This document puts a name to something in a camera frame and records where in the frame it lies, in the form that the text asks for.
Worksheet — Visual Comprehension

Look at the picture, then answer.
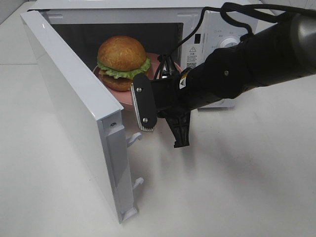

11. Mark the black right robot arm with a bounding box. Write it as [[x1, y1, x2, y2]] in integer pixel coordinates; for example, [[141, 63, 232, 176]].
[[131, 14, 316, 148]]

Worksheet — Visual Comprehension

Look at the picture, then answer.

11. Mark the white warning label sticker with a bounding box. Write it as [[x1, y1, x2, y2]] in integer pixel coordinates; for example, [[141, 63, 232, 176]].
[[186, 44, 198, 68]]

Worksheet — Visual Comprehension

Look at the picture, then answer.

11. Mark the upper white control knob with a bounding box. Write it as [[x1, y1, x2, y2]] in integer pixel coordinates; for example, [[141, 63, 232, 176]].
[[219, 36, 240, 48]]

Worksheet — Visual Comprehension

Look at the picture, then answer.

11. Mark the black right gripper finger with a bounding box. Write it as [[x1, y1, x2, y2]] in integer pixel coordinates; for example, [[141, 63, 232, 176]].
[[131, 74, 157, 132], [165, 111, 191, 148]]

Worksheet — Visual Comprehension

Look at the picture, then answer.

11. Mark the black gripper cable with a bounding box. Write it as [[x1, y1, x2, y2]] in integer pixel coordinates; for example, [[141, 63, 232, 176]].
[[154, 1, 316, 81]]

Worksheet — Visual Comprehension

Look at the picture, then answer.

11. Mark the burger with lettuce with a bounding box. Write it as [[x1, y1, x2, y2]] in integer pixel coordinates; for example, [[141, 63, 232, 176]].
[[97, 36, 151, 92]]

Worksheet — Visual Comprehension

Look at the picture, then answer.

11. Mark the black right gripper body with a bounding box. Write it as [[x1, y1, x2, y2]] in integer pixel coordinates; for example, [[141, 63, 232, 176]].
[[151, 68, 205, 118]]

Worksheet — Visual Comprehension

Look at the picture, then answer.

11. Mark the white microwave door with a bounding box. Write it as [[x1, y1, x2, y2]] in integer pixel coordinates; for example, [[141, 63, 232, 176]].
[[21, 11, 143, 223]]

